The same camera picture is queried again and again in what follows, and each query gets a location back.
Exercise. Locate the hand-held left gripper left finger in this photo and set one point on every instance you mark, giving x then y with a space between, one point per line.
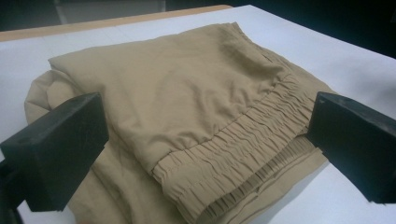
53 155

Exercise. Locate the khaki pants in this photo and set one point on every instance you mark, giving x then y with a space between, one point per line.
186 102

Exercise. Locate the white table cover sheet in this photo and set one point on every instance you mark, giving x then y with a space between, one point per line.
327 56

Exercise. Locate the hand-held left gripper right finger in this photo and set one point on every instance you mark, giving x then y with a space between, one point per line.
358 146

